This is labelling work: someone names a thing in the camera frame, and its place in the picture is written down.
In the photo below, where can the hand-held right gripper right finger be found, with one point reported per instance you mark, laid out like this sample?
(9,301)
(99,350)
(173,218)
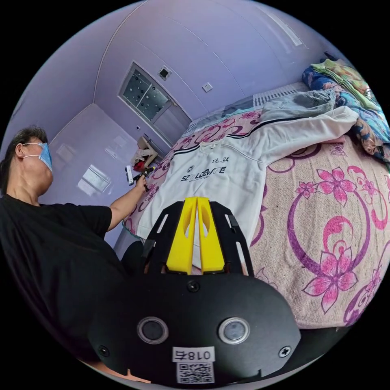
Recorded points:
(213,246)

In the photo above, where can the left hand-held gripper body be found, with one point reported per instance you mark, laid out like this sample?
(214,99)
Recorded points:
(144,175)

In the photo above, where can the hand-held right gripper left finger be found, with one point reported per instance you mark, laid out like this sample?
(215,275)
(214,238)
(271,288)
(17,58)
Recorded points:
(179,243)

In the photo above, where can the white long sleeve shirt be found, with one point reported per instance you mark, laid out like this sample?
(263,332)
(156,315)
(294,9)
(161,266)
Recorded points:
(213,189)

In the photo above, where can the person's left forearm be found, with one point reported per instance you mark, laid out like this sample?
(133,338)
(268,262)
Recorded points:
(128,198)

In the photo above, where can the person's left hand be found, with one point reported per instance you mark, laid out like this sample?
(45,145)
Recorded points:
(140,183)

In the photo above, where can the window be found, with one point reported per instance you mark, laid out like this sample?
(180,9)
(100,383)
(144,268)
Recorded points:
(146,93)

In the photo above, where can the bed with pink flowered quilt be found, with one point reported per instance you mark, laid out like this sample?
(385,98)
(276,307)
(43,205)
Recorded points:
(304,213)

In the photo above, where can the person's body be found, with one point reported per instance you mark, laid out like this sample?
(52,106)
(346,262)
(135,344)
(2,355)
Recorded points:
(45,243)

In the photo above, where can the pile of clothes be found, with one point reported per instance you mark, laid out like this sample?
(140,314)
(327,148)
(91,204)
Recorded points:
(338,100)

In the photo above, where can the white wall socket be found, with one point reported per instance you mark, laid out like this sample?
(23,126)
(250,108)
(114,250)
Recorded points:
(207,87)

